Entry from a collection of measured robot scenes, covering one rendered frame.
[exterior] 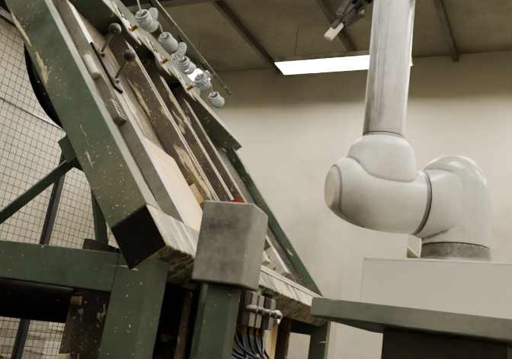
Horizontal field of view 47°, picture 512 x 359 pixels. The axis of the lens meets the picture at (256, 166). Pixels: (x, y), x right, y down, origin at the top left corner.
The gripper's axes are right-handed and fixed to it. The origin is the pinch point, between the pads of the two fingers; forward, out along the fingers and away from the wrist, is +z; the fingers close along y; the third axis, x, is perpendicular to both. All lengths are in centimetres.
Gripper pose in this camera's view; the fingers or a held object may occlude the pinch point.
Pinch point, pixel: (334, 30)
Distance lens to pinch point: 209.4
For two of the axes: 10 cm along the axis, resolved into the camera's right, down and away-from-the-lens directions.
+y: -4.2, -4.8, -7.7
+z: -6.4, 7.6, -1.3
